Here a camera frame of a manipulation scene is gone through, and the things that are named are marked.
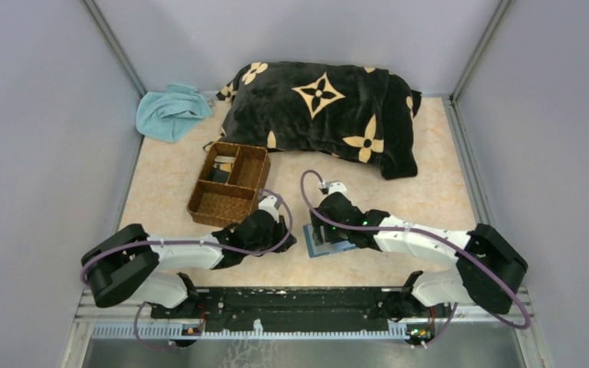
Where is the teal leather card holder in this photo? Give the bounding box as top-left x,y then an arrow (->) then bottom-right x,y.
303,224 -> 357,258

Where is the light blue cloth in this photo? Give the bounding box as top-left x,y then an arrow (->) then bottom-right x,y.
135,84 -> 212,143

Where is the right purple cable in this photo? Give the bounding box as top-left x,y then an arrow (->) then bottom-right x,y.
300,169 -> 533,349

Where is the purple cable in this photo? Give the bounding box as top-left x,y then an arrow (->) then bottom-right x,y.
300,169 -> 533,349
80,189 -> 295,353

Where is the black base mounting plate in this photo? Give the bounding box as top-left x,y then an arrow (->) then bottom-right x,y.
150,287 -> 450,333

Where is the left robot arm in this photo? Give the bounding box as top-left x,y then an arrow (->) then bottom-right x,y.
80,209 -> 296,317

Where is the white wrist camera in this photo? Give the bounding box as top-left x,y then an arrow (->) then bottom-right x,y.
319,181 -> 347,196
258,195 -> 281,223

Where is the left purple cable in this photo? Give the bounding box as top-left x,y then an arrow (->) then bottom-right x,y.
80,189 -> 295,353

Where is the black pillow with tan flowers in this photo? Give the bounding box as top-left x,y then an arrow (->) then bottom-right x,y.
216,61 -> 422,180

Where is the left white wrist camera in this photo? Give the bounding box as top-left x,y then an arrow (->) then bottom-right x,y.
258,195 -> 281,223

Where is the woven brown divided basket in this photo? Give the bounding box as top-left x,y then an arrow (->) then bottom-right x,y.
187,142 -> 271,228

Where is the aluminium front rail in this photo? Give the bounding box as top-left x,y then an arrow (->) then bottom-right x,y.
74,287 -> 535,340

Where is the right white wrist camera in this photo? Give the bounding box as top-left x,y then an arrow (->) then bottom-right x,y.
319,181 -> 347,196

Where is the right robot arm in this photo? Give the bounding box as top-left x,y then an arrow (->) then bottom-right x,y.
311,192 -> 528,316

